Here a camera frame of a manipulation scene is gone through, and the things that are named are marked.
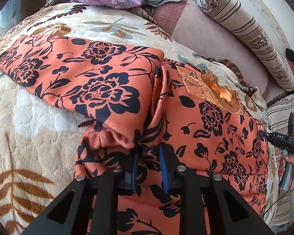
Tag orange floral blouse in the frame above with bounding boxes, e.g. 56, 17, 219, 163
0, 34, 269, 234

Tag person's right hand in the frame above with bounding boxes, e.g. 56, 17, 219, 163
278, 154, 294, 192

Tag striped floral bedding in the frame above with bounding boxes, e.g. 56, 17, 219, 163
265, 94, 294, 226

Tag cream leaf-pattern fleece blanket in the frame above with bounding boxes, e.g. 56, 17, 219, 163
0, 3, 278, 234

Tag pink mattress sheet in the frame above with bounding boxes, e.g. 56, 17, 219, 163
151, 0, 288, 106

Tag striped floral bolster pillow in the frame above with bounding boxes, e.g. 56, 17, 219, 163
196, 0, 294, 91

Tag stained glass window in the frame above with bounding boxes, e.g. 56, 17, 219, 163
0, 0, 22, 36

